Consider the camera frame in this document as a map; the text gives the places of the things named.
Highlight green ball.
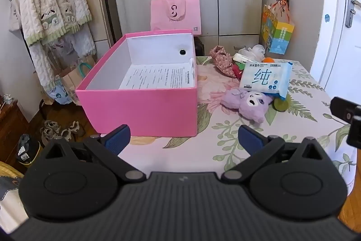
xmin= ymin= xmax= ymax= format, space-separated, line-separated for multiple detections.
xmin=273 ymin=94 xmax=289 ymax=112

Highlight blue patterned bag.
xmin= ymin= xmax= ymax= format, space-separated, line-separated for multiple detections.
xmin=46 ymin=80 xmax=75 ymax=105

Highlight white tote bag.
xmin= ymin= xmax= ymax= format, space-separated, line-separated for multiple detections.
xmin=8 ymin=0 xmax=23 ymax=33

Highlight beige shoe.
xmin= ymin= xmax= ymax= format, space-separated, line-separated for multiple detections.
xmin=60 ymin=121 xmax=86 ymax=142

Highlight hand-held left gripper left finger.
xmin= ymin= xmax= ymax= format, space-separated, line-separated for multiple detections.
xmin=45 ymin=124 xmax=146 ymax=182

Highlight pair of beige shoes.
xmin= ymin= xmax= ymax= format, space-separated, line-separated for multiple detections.
xmin=39 ymin=120 xmax=61 ymax=146

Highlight yellow blanket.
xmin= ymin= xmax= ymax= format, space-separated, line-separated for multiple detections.
xmin=0 ymin=160 xmax=29 ymax=233

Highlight wet wipes pack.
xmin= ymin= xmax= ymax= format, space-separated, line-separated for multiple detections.
xmin=239 ymin=61 xmax=293 ymax=101

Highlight metal door handle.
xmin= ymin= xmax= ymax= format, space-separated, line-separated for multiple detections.
xmin=345 ymin=0 xmax=361 ymax=29

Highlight white door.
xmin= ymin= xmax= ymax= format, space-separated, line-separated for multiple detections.
xmin=310 ymin=0 xmax=361 ymax=106

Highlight white mesh bath sponge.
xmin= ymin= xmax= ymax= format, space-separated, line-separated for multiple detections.
xmin=240 ymin=44 xmax=266 ymax=59

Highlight brown paper bag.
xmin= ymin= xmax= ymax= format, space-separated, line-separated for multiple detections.
xmin=58 ymin=59 xmax=96 ymax=102

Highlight fluffy cream pajama pants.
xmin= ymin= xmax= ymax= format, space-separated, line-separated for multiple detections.
xmin=30 ymin=26 xmax=96 ymax=92

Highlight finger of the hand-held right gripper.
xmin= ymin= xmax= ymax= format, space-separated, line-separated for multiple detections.
xmin=346 ymin=106 xmax=361 ymax=149
xmin=330 ymin=97 xmax=357 ymax=121

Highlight black and yellow boot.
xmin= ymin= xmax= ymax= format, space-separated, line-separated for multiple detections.
xmin=15 ymin=134 xmax=43 ymax=166

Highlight purple plush toy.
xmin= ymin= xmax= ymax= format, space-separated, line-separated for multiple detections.
xmin=220 ymin=89 xmax=274 ymax=124

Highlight colourful gift bag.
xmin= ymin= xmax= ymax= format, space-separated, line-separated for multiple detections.
xmin=259 ymin=0 xmax=295 ymax=55

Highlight pink cardboard box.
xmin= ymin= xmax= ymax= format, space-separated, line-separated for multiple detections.
xmin=75 ymin=29 xmax=198 ymax=137

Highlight black suitcase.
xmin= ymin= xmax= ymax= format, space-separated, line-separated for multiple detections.
xmin=193 ymin=36 xmax=205 ymax=56

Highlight pink floral cloth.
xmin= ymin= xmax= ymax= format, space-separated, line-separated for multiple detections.
xmin=209 ymin=45 xmax=237 ymax=78

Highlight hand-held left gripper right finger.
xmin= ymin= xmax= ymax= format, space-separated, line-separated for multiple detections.
xmin=221 ymin=125 xmax=325 ymax=182

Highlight small tissue pack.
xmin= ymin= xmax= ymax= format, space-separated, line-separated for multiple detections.
xmin=233 ymin=53 xmax=256 ymax=63

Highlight pink paper bag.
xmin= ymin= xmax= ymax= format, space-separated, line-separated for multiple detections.
xmin=150 ymin=0 xmax=202 ymax=35

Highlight red strawberry plush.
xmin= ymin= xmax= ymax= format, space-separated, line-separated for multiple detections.
xmin=231 ymin=62 xmax=246 ymax=81

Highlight printed paper sheet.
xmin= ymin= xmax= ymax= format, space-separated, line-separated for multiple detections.
xmin=118 ymin=62 xmax=196 ymax=89

